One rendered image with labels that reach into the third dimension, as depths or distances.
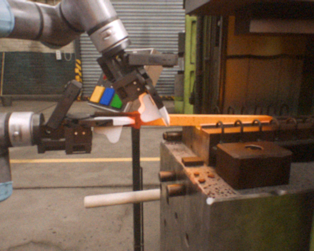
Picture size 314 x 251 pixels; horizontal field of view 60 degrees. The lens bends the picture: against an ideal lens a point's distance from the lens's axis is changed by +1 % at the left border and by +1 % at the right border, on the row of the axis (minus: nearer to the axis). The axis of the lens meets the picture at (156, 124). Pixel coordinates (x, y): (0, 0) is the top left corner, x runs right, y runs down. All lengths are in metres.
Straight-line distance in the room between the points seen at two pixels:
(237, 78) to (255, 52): 0.10
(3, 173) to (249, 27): 0.62
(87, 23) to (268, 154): 0.43
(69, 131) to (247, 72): 0.59
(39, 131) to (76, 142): 0.08
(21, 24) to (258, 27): 0.49
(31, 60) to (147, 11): 3.80
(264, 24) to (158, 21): 7.98
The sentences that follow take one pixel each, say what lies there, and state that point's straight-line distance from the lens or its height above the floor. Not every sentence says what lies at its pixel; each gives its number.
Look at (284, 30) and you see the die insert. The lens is 0.72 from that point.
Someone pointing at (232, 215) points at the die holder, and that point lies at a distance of 0.52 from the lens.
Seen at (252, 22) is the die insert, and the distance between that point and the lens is 0.67.
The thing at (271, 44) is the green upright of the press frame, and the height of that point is 1.20.
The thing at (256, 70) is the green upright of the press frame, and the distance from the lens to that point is 0.94.
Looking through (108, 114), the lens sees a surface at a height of 1.03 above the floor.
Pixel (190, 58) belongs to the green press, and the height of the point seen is 1.25.
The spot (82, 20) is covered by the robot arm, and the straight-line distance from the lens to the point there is 0.60.
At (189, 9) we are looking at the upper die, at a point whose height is 1.28.
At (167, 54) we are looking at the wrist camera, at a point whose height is 1.16.
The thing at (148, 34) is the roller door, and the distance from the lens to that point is 8.57.
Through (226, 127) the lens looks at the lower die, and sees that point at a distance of 0.67.
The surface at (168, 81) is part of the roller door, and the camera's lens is 8.57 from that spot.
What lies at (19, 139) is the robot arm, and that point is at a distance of 0.62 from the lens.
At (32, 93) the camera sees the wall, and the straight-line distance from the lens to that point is 9.32.
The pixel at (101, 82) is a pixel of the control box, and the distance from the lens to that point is 1.27.
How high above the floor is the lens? 1.14
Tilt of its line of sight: 13 degrees down
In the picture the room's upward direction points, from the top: straight up
